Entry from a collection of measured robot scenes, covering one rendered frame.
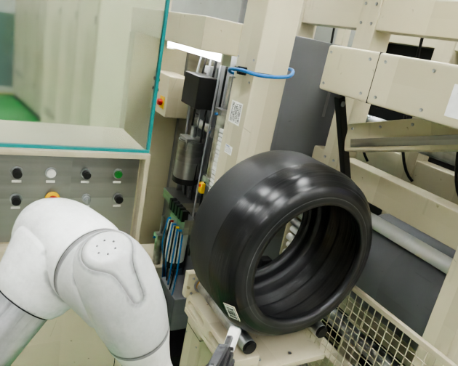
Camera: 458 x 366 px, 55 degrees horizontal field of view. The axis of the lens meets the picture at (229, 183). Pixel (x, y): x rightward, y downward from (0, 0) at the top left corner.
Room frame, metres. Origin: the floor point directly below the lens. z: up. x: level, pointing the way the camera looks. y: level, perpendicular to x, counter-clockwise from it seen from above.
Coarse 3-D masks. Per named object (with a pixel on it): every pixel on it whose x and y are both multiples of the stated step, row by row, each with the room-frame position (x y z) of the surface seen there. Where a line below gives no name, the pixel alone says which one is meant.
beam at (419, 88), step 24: (336, 48) 1.52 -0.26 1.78; (336, 72) 1.49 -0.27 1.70; (360, 72) 1.41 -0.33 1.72; (384, 72) 1.33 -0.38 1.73; (408, 72) 1.26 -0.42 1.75; (432, 72) 1.20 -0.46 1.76; (456, 72) 1.14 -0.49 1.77; (360, 96) 1.38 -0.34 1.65; (384, 96) 1.31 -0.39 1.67; (408, 96) 1.24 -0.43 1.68; (432, 96) 1.18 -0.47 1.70; (432, 120) 1.16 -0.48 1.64; (456, 120) 1.10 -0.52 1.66
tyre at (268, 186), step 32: (256, 160) 1.26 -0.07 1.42; (288, 160) 1.24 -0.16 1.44; (224, 192) 1.18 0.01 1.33; (256, 192) 1.11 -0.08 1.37; (288, 192) 1.10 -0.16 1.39; (320, 192) 1.14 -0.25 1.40; (352, 192) 1.20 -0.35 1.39; (224, 224) 1.09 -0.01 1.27; (256, 224) 1.05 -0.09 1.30; (320, 224) 1.49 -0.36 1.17; (352, 224) 1.38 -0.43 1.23; (192, 256) 1.19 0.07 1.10; (224, 256) 1.04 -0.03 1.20; (256, 256) 1.04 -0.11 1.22; (288, 256) 1.46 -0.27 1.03; (320, 256) 1.45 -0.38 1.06; (352, 256) 1.36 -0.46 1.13; (224, 288) 1.04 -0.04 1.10; (256, 288) 1.38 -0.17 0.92; (288, 288) 1.39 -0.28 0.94; (320, 288) 1.35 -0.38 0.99; (352, 288) 1.27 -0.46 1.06; (256, 320) 1.07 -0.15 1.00; (288, 320) 1.15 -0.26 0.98
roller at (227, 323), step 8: (200, 288) 1.34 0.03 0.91; (208, 296) 1.29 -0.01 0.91; (216, 304) 1.25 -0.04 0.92; (216, 312) 1.23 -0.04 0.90; (224, 320) 1.18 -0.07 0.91; (240, 328) 1.14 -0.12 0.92; (240, 336) 1.11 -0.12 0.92; (248, 336) 1.11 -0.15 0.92; (240, 344) 1.09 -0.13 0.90; (248, 344) 1.08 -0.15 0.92; (256, 344) 1.09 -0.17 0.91; (248, 352) 1.08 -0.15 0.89
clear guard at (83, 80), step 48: (0, 0) 1.35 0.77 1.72; (48, 0) 1.42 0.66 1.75; (96, 0) 1.49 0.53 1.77; (144, 0) 1.58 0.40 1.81; (0, 48) 1.35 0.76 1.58; (48, 48) 1.42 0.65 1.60; (96, 48) 1.50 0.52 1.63; (144, 48) 1.59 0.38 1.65; (0, 96) 1.35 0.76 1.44; (48, 96) 1.43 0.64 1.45; (96, 96) 1.51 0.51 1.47; (144, 96) 1.60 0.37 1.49; (0, 144) 1.35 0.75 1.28; (48, 144) 1.43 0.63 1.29; (96, 144) 1.52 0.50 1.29; (144, 144) 1.61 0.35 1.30
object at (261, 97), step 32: (256, 0) 1.49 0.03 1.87; (288, 0) 1.46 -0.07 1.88; (256, 32) 1.45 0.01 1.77; (288, 32) 1.47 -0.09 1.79; (256, 64) 1.43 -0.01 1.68; (288, 64) 1.49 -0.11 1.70; (256, 96) 1.44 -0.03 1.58; (224, 128) 1.53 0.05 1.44; (256, 128) 1.45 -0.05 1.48; (224, 160) 1.49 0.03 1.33; (192, 352) 1.46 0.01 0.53
